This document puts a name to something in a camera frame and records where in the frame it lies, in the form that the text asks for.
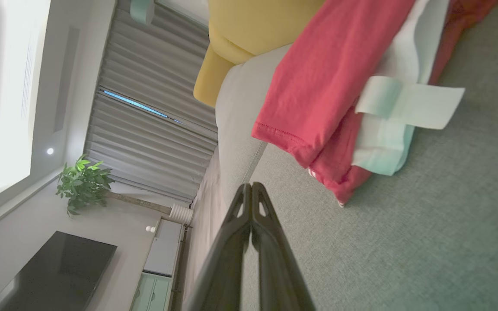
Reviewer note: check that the low television cabinet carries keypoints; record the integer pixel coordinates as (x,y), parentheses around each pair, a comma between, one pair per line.
(158,268)

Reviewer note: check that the long yellow sofa backrest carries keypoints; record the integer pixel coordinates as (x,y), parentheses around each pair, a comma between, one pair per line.
(266,21)

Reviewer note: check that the mint shade floor lamp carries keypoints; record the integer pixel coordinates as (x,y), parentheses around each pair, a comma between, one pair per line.
(142,11)

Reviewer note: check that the wide grey sofa seat cushion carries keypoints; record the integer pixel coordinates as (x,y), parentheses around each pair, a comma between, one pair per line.
(426,237)

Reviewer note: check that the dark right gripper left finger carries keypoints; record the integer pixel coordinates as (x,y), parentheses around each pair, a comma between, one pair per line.
(223,276)

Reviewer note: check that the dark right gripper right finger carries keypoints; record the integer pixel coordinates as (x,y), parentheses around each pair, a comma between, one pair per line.
(279,276)

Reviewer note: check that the white ribbed plant pot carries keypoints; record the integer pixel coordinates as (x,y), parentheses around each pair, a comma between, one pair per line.
(182,214)

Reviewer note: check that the black flat television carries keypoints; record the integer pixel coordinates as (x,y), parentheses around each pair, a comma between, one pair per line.
(59,276)

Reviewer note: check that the short yellow sofa backrest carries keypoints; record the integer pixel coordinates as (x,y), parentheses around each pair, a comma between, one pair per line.
(227,49)

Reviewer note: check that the grey pleated curtain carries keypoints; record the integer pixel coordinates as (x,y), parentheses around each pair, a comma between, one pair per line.
(154,142)

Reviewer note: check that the round ceiling spotlight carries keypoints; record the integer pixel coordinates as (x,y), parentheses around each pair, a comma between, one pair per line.
(50,151)

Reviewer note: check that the red shorts white stripe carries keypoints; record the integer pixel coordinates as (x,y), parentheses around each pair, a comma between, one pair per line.
(461,26)

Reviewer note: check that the small white figurine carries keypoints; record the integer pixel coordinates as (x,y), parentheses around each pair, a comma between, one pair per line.
(150,229)

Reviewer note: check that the yellow sofa end cushion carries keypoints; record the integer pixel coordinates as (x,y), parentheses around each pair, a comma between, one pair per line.
(210,82)

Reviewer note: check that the red number 23 jersey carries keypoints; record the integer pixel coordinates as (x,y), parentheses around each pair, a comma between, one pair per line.
(327,86)

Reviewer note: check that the green potted tree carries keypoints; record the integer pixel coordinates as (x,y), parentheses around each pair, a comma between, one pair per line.
(84,185)

